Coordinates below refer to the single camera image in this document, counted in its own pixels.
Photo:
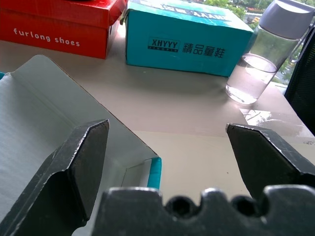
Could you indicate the teal shoe box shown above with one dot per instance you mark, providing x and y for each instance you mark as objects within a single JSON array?
[
  {"x": 44, "y": 127},
  {"x": 182, "y": 37}
]

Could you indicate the clear tape patch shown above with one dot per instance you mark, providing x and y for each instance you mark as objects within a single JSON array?
[{"x": 258, "y": 115}]

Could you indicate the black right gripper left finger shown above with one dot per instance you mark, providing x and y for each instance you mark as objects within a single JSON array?
[{"x": 73, "y": 169}]

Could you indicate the red furlong shoes box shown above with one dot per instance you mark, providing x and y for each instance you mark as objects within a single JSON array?
[{"x": 61, "y": 27}]

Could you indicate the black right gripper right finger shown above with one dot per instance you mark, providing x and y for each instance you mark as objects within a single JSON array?
[{"x": 268, "y": 162}]

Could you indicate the clear water bottle grey lid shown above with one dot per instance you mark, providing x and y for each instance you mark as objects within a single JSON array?
[{"x": 261, "y": 61}]

